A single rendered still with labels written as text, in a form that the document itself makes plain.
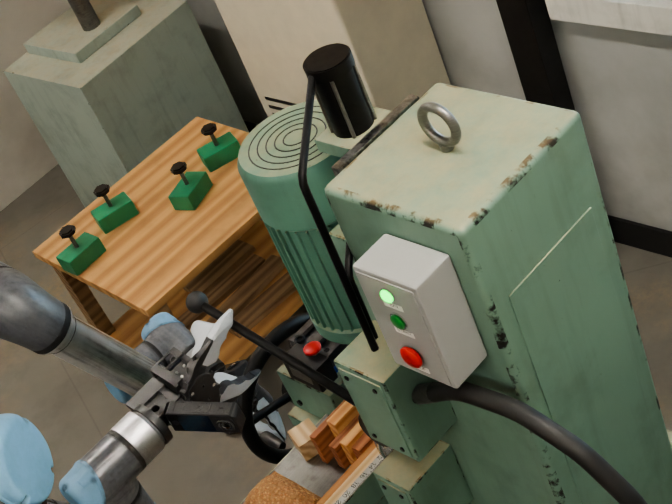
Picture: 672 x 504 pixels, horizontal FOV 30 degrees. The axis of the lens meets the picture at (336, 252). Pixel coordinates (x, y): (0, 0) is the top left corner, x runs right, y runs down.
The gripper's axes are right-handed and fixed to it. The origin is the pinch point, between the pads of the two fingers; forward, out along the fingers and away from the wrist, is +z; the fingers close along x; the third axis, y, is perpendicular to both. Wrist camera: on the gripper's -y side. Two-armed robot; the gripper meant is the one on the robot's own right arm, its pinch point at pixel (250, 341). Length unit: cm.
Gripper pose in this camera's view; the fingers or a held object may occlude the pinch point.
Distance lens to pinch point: 192.7
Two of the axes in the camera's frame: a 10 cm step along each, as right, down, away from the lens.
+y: -7.3, -3.6, 5.8
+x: 2.3, 6.7, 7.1
